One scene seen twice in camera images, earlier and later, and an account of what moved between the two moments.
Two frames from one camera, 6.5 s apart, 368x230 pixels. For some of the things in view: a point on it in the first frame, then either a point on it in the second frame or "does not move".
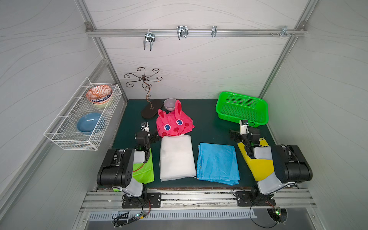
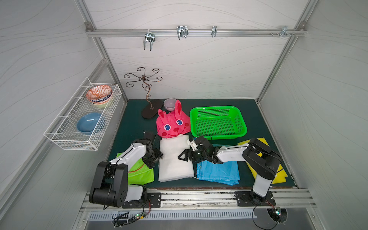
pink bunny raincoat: [173, 123] does not move
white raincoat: [176, 158] does not move
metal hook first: [150, 37] does not move
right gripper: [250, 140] to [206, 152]
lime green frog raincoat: [143, 172] does not move
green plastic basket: [235, 107] to [217, 121]
